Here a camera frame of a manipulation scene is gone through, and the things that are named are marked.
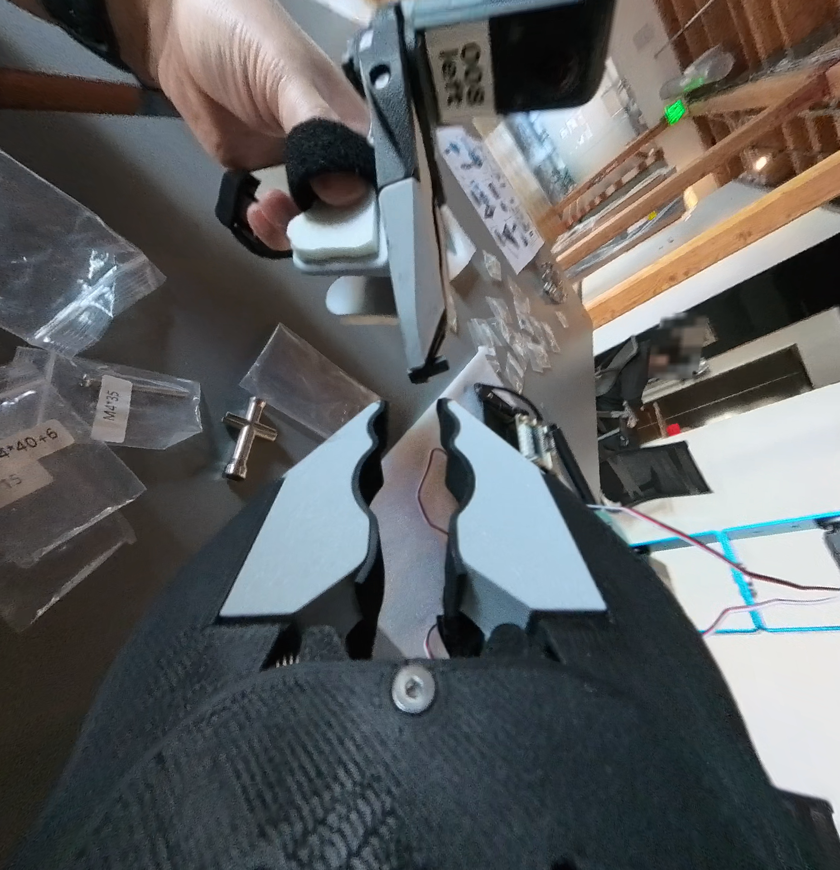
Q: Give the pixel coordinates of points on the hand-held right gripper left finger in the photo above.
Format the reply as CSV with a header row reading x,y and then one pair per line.
x,y
304,544

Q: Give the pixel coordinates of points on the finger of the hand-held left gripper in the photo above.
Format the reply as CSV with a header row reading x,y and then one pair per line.
x,y
413,285
444,272

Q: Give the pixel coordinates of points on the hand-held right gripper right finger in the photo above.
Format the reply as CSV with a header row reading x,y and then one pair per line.
x,y
529,544

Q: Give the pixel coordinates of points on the dark grey desk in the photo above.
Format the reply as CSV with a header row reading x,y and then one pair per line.
x,y
189,306

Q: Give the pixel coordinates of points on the person's left hand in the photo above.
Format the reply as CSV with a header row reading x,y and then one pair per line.
x,y
243,68

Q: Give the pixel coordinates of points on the printed instruction sheet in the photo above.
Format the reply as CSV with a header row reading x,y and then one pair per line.
x,y
495,197

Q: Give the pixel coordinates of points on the white foam mat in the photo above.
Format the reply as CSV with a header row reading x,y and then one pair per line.
x,y
406,544

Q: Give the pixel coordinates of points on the robot control circuit board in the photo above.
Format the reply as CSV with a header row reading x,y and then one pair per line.
x,y
539,442

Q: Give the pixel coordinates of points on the group of small parts bags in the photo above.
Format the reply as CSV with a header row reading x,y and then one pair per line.
x,y
522,340

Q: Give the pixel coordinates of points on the metal cross wrench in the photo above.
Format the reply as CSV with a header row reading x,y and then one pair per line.
x,y
250,435

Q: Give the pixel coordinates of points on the empty clear zip bag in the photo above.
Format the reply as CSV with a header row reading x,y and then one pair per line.
x,y
311,380

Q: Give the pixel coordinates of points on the labelled clear screw bag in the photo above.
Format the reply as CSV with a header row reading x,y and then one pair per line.
x,y
148,408
53,503

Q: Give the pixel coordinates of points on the wooden pillar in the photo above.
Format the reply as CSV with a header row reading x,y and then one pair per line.
x,y
719,231

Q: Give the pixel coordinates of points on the green exit sign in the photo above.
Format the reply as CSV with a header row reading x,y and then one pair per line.
x,y
676,112

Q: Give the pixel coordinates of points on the large clear screw bag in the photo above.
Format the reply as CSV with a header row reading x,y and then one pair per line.
x,y
46,251

